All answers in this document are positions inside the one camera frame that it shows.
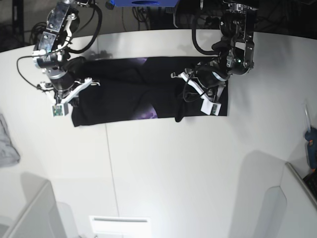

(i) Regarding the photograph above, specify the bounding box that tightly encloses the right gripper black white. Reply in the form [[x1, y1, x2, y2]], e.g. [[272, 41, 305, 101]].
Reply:
[[37, 69, 101, 108]]

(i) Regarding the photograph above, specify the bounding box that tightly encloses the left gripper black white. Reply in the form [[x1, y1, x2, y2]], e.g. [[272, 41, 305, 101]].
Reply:
[[171, 62, 228, 103]]

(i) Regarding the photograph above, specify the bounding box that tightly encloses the black T-shirt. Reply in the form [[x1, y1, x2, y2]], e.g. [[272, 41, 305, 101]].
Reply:
[[64, 56, 230, 128]]

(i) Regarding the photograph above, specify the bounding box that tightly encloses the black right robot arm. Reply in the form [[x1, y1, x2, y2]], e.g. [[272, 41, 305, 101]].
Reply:
[[32, 0, 103, 108]]

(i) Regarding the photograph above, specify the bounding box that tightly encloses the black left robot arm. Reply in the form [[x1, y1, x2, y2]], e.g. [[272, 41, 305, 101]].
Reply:
[[173, 0, 259, 103]]

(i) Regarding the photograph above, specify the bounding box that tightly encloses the grey cloth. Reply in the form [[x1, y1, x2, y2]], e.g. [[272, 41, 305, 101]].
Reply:
[[0, 114, 20, 168]]

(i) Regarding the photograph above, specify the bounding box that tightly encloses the blue box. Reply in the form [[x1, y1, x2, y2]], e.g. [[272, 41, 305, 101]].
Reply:
[[110, 0, 178, 7]]

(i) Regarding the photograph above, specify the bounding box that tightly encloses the blue glue gun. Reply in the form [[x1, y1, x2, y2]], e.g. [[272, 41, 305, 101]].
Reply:
[[304, 102, 317, 170]]

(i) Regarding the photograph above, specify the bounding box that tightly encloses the white left partition panel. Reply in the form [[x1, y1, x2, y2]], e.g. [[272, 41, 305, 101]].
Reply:
[[3, 180, 67, 238]]

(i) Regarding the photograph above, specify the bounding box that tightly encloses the white partition panel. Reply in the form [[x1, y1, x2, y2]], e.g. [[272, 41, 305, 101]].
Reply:
[[255, 163, 317, 238], [3, 180, 67, 238]]

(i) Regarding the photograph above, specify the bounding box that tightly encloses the black keyboard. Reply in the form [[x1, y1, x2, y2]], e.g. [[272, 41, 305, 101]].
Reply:
[[304, 171, 317, 199]]

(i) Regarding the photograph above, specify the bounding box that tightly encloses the white slotted plate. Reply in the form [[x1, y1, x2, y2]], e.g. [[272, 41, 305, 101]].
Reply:
[[89, 216, 151, 236]]

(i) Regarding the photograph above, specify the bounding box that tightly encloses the white right partition panel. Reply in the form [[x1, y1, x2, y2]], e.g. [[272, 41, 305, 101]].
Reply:
[[255, 163, 317, 238]]

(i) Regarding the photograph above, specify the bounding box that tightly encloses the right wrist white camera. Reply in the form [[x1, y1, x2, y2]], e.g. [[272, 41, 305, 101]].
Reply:
[[52, 104, 69, 117]]

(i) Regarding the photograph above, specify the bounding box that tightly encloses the wrist white camera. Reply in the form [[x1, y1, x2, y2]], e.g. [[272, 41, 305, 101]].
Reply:
[[201, 100, 221, 116], [52, 104, 69, 117]]

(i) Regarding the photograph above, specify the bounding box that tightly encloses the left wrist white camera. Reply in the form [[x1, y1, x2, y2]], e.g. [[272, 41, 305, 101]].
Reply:
[[201, 100, 221, 116]]

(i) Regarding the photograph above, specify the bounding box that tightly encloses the coiled black cable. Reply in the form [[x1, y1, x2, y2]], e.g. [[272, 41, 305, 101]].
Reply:
[[29, 21, 50, 46]]

